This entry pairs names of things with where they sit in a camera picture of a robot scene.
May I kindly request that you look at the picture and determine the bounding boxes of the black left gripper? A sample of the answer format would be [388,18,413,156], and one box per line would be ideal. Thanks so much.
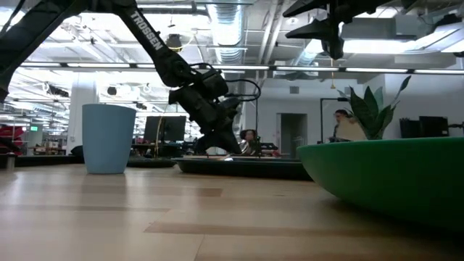
[168,85,243,155]

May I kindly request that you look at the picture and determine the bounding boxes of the round ceiling air duct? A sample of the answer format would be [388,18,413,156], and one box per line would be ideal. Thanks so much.
[207,3,248,65]

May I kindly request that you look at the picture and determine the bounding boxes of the black computer monitor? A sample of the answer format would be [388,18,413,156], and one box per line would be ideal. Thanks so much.
[143,115,187,143]

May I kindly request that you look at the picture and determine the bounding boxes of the green snake plant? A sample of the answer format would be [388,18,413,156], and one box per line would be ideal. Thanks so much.
[337,75,413,141]

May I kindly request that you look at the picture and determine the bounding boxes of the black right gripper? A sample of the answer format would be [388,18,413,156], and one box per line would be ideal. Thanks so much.
[282,0,385,61]

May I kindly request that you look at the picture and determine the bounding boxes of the dark green tray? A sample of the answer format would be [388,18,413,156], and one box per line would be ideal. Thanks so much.
[172,156,313,181]

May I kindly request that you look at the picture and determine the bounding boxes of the black monitor pair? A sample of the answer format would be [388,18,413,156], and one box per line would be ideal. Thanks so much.
[399,115,450,139]

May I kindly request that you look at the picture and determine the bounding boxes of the long black table edge rail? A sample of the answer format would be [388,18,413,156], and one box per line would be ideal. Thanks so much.
[0,154,86,170]

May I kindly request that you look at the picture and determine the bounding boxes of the person with headphones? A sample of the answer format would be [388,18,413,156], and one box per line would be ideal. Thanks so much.
[239,128,259,156]

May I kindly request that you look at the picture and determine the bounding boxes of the light blue plastic cup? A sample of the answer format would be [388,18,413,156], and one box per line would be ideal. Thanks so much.
[81,103,137,175]

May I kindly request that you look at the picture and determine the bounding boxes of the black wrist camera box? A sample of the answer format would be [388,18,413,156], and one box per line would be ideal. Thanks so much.
[197,68,229,102]

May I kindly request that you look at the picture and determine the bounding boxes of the black looped cable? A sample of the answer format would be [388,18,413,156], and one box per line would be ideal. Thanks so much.
[224,78,262,103]

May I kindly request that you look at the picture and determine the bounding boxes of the black bent lamp stand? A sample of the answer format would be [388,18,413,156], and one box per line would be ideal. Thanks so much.
[319,96,349,144]

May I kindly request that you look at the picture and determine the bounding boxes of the green bowl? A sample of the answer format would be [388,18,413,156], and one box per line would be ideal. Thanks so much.
[296,136,464,233]

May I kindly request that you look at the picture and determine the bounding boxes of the person holding paper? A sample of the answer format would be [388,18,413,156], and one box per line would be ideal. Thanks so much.
[328,108,368,144]

